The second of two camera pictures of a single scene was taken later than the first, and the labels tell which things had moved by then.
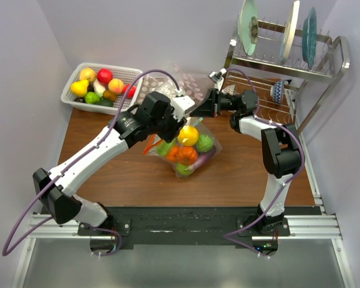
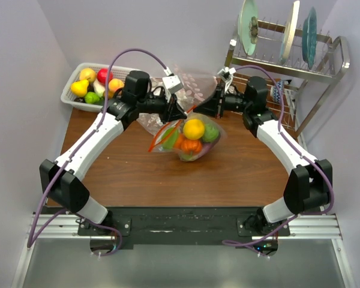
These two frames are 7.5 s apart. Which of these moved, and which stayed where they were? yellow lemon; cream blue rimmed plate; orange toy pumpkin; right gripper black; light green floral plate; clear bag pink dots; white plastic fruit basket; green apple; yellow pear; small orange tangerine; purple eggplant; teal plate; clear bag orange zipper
Moved: orange toy pumpkin; clear bag orange zipper; purple eggplant; green apple; yellow lemon; small orange tangerine
Stayed: teal plate; light green floral plate; white plastic fruit basket; clear bag pink dots; yellow pear; cream blue rimmed plate; right gripper black
